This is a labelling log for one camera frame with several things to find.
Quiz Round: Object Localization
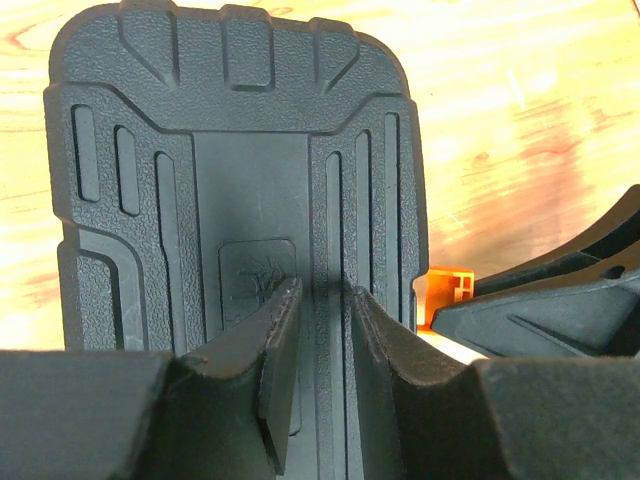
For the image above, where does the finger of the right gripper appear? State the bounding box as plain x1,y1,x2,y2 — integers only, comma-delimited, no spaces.
432,267,639,357
475,184,639,297

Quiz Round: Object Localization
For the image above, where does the black plastic tool case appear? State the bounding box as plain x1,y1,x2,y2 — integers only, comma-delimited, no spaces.
44,1,428,479

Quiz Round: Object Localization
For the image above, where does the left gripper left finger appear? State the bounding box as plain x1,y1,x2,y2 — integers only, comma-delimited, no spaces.
1,279,303,479

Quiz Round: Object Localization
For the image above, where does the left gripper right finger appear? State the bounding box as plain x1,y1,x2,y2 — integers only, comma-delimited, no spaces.
351,287,639,479

